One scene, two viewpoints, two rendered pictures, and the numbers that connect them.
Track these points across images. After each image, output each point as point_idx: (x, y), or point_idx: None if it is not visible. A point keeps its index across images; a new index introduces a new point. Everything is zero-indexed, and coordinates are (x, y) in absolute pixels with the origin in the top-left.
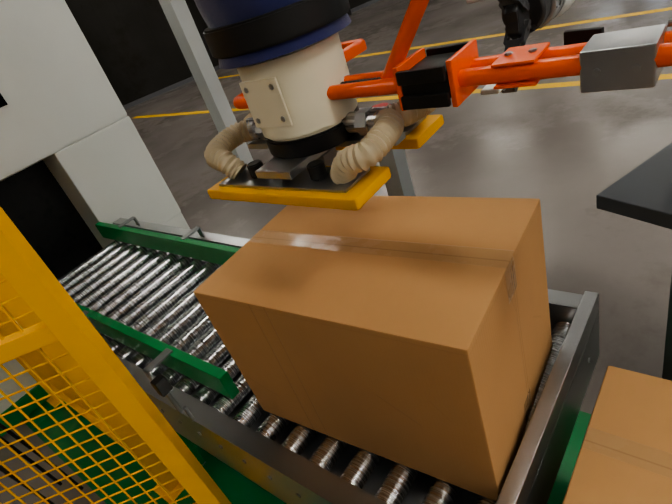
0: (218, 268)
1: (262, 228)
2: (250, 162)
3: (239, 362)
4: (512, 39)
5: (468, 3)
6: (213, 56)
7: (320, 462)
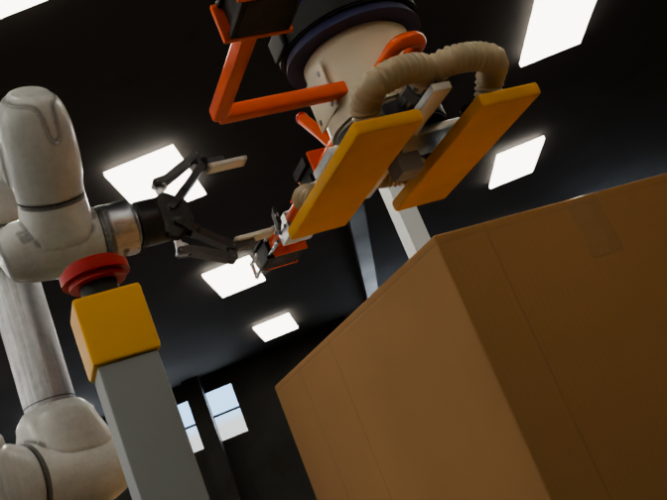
0: (649, 178)
1: (548, 204)
2: (469, 102)
3: None
4: (188, 229)
5: (246, 159)
6: (417, 10)
7: None
